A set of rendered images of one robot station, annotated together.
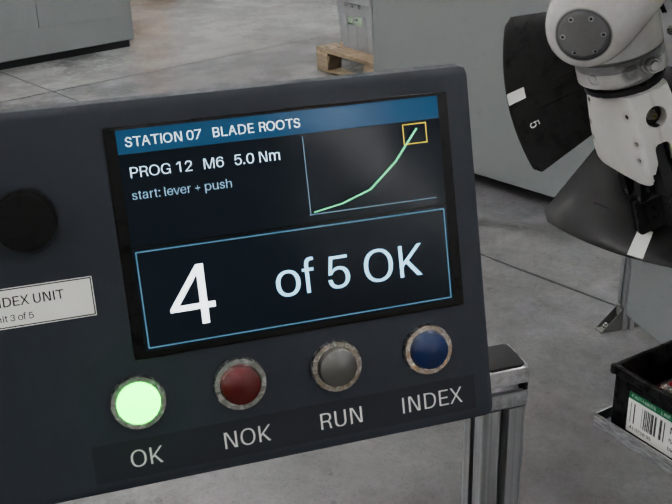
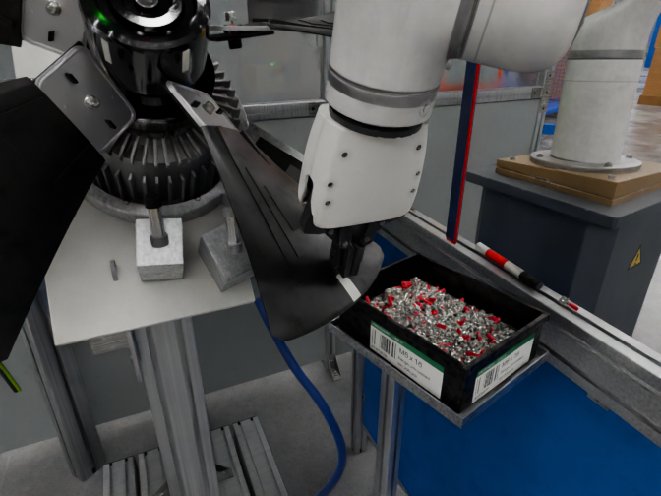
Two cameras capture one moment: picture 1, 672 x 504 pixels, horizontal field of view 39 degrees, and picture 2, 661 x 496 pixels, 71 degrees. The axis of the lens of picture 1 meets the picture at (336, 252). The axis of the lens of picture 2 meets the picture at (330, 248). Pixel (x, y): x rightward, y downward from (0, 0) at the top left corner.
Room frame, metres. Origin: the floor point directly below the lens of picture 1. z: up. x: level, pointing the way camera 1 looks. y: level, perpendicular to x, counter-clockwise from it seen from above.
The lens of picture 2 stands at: (0.98, 0.08, 1.20)
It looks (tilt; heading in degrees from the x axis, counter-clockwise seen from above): 26 degrees down; 262
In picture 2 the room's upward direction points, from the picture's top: straight up
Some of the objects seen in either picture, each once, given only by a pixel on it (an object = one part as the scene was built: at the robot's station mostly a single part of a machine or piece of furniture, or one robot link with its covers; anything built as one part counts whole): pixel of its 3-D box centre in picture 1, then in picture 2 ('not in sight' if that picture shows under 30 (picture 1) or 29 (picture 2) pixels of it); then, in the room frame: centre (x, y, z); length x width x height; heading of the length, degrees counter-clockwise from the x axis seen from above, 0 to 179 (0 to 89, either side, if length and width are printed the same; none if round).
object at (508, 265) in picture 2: not in sight; (506, 264); (0.63, -0.50, 0.87); 0.14 x 0.01 x 0.01; 103
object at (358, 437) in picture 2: not in sight; (361, 347); (0.76, -0.93, 0.39); 0.04 x 0.04 x 0.78; 16
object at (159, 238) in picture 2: not in sight; (155, 219); (1.12, -0.45, 0.99); 0.02 x 0.02 x 0.06
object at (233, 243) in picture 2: not in sight; (232, 228); (1.04, -0.47, 0.96); 0.02 x 0.02 x 0.06
